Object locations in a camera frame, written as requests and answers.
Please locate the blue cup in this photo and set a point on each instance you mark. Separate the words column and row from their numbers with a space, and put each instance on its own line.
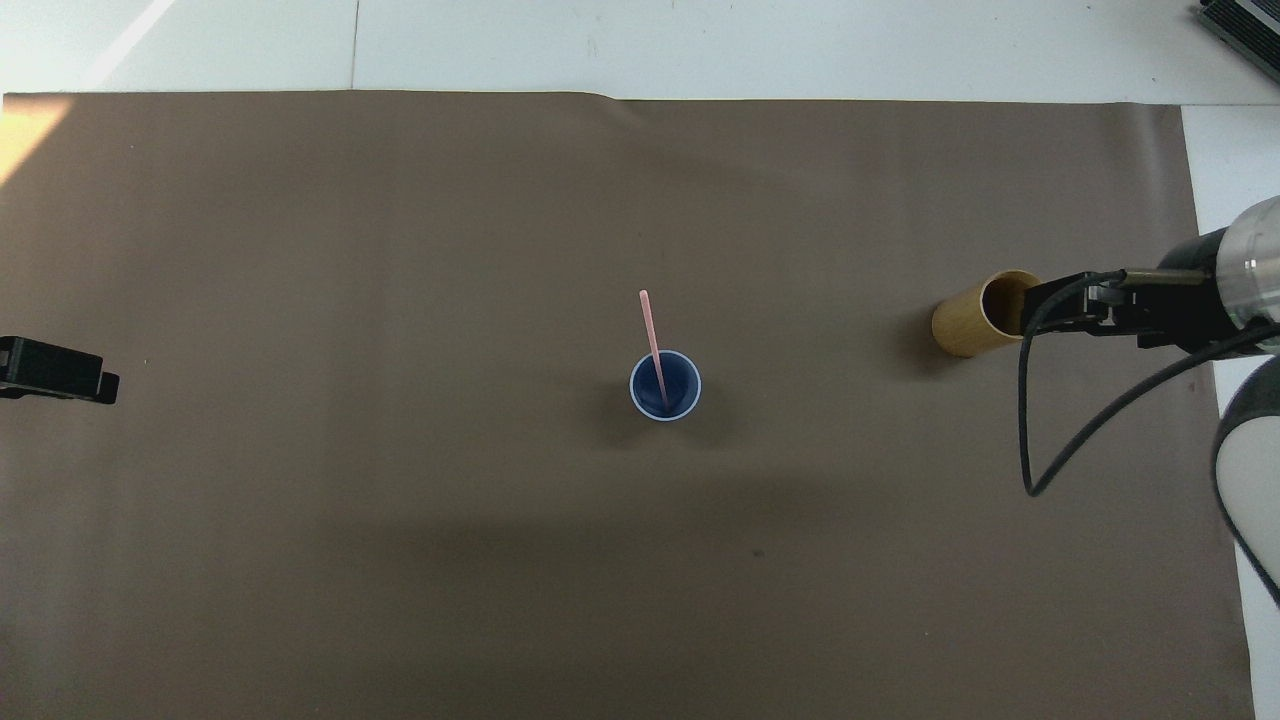
column 680, row 388

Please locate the black stand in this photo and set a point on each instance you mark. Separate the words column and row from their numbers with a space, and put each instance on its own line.
column 1245, row 25

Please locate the pink chopstick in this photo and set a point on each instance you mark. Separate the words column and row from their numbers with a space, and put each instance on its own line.
column 650, row 330

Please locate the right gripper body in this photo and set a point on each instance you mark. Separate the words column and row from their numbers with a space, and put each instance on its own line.
column 1185, row 310

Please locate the wooden cup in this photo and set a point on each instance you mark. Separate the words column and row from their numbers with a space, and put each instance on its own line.
column 962, row 325

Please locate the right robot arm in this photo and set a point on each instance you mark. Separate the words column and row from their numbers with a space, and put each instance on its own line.
column 1255, row 260

